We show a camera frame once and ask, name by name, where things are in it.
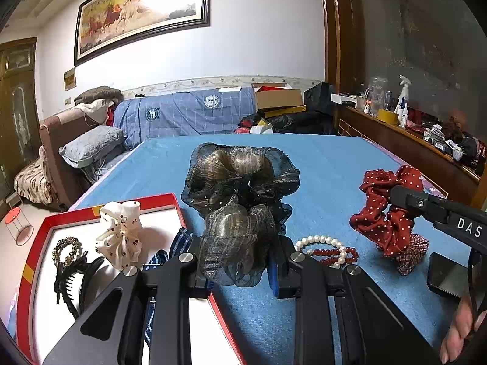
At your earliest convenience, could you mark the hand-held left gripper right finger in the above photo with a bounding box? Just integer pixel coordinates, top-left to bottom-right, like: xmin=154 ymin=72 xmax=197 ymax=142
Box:
xmin=265 ymin=236 xmax=442 ymax=365

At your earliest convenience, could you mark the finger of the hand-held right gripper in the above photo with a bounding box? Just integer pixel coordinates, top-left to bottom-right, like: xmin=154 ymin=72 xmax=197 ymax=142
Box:
xmin=389 ymin=186 xmax=457 ymax=224

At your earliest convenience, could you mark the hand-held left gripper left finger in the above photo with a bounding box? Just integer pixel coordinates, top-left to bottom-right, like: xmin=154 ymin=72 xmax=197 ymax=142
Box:
xmin=42 ymin=252 xmax=211 ymax=365

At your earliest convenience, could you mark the red dotted scrunchie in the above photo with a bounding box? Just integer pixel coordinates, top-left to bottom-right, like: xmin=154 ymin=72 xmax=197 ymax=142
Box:
xmin=349 ymin=165 xmax=425 ymax=257

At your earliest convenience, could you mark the dark organza scrunchie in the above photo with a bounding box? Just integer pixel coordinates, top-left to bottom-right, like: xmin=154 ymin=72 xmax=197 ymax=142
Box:
xmin=182 ymin=142 xmax=300 ymax=287

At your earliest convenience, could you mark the red-rimmed white tray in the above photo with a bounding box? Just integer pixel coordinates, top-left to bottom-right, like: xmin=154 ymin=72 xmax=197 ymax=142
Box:
xmin=16 ymin=193 xmax=244 ymax=365

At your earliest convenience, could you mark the person's right hand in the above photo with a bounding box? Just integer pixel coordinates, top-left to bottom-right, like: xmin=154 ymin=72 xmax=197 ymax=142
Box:
xmin=440 ymin=297 xmax=485 ymax=363

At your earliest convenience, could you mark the blue striped bow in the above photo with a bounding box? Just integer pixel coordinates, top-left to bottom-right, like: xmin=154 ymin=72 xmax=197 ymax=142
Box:
xmin=142 ymin=227 xmax=214 ymax=345

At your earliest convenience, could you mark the plaid scrunchie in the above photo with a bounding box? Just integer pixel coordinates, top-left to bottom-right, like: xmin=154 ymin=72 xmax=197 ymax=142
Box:
xmin=396 ymin=232 xmax=430 ymax=276

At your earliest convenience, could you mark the black smartphone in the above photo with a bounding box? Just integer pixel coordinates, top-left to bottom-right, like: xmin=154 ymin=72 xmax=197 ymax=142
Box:
xmin=427 ymin=252 xmax=474 ymax=303

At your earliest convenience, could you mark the white dotted scrunchie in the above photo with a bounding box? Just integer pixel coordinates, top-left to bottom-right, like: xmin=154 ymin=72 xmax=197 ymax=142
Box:
xmin=95 ymin=200 xmax=144 ymax=270

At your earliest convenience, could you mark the white spray bottle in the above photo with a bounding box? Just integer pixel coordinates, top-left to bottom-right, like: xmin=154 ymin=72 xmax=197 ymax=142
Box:
xmin=398 ymin=75 xmax=415 ymax=115

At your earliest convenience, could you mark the clear glass jug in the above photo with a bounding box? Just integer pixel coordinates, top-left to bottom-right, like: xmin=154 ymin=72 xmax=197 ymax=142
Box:
xmin=364 ymin=77 xmax=389 ymax=116

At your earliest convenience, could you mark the black claw hair clip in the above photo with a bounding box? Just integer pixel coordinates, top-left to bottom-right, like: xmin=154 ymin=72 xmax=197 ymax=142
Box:
xmin=53 ymin=251 xmax=105 ymax=318

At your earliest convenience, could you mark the white flat box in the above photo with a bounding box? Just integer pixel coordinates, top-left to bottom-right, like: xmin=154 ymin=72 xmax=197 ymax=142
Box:
xmin=331 ymin=93 xmax=366 ymax=109

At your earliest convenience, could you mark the black plastic bag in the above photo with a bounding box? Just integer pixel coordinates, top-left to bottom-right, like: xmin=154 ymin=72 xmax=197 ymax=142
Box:
xmin=238 ymin=111 xmax=337 ymax=135

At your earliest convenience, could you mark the black paper bag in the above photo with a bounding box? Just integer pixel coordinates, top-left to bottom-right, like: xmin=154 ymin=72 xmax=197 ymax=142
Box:
xmin=303 ymin=81 xmax=335 ymax=116

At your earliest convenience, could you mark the grey pillow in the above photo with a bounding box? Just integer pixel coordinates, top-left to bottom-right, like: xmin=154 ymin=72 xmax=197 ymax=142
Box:
xmin=59 ymin=125 xmax=126 ymax=168

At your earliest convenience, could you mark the blue checkered quilt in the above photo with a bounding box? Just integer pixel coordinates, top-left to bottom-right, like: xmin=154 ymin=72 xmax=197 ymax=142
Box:
xmin=113 ymin=87 xmax=256 ymax=149

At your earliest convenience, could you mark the flat yellow box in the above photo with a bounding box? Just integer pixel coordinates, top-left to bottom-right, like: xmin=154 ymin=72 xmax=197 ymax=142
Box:
xmin=263 ymin=106 xmax=306 ymax=118

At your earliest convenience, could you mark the open cardboard box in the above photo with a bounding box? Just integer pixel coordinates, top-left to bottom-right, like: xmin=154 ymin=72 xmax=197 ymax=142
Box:
xmin=252 ymin=82 xmax=305 ymax=112

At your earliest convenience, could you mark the leopard print blanket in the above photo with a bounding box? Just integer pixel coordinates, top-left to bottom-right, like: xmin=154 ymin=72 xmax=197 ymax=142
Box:
xmin=15 ymin=156 xmax=58 ymax=204

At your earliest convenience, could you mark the brown armchair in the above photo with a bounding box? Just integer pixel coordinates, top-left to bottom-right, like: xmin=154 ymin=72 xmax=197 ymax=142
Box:
xmin=38 ymin=108 xmax=126 ymax=210

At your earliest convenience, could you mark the brown folded blanket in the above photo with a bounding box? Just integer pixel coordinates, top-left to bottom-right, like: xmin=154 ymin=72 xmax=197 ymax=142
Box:
xmin=74 ymin=87 xmax=123 ymax=105

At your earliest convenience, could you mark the wooden door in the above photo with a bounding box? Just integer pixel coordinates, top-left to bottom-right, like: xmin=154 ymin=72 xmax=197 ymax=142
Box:
xmin=0 ymin=37 xmax=39 ymax=198

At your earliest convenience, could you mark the framed horse painting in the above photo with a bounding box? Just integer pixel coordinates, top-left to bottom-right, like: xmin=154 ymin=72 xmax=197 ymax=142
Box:
xmin=73 ymin=0 xmax=212 ymax=66

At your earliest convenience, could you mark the red bead bracelet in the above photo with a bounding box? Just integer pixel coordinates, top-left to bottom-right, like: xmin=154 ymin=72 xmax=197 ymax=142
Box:
xmin=307 ymin=247 xmax=359 ymax=265

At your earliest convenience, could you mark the pearl bead bracelet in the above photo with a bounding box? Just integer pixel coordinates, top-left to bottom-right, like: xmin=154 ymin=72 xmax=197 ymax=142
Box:
xmin=295 ymin=235 xmax=349 ymax=270

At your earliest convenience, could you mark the gold black hair tie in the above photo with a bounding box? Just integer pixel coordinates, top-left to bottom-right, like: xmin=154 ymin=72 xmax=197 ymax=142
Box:
xmin=52 ymin=237 xmax=82 ymax=269

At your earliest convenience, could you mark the wooden door frame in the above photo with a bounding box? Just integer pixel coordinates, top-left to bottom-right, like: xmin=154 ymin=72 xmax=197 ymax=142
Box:
xmin=320 ymin=0 xmax=366 ymax=96

